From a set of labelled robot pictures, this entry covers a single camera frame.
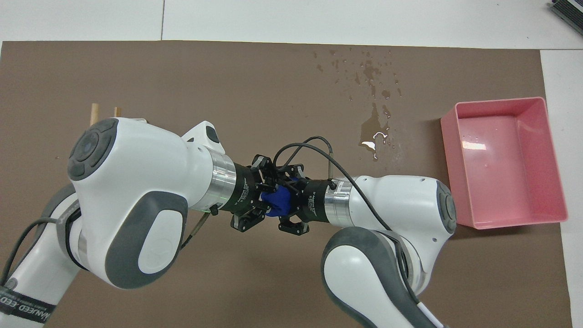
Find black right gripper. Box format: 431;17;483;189
273;162;338;237

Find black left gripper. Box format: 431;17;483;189
221;154;281;233

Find blue cloth towel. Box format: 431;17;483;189
261;178;301;218

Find spilled water drops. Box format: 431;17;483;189
312;46;406;162

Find brown table mat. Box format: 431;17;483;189
0;40;573;328

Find pink plastic bin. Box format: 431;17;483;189
440;97;568;230

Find grey striped device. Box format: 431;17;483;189
549;0;583;29

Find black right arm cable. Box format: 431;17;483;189
272;136;394;233

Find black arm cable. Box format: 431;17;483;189
0;212;211;285
272;136;394;233

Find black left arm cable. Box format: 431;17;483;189
0;212;211;285

